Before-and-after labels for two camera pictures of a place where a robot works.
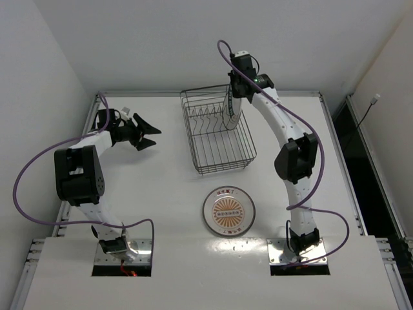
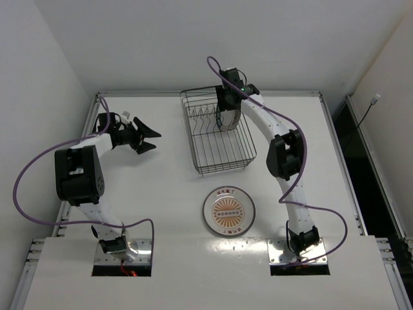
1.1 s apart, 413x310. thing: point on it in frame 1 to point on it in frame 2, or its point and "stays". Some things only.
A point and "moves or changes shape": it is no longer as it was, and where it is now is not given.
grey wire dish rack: [215, 148] stays
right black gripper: [239, 88] to [222, 99]
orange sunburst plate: [229, 210] stays
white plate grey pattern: [230, 122] stays
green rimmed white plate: [235, 103] moves or changes shape
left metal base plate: [144, 257] stays
